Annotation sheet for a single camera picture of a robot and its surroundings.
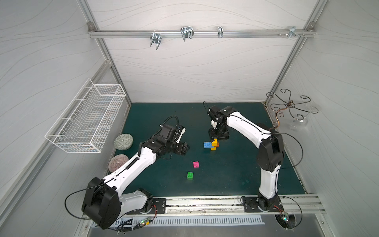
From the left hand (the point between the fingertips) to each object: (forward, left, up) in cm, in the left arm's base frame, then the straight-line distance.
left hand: (184, 146), depth 81 cm
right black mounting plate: (-25, -36, -13) cm, 46 cm away
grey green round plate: (+9, +42, -12) cm, 44 cm away
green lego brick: (-13, -3, -11) cm, 17 cm away
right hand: (+6, -18, -3) cm, 19 cm away
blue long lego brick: (+6, -14, -9) cm, 17 cm away
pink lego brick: (-6, -7, -12) cm, 15 cm away
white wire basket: (+1, +46, +17) cm, 49 cm away
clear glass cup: (+13, -67, +3) cm, 69 cm away
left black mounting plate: (-27, +12, -14) cm, 33 cm away
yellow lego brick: (+5, -18, -12) cm, 22 cm away
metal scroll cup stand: (+23, -56, +17) cm, 63 cm away
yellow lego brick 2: (+5, -18, -6) cm, 20 cm away
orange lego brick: (+5, -20, -7) cm, 22 cm away
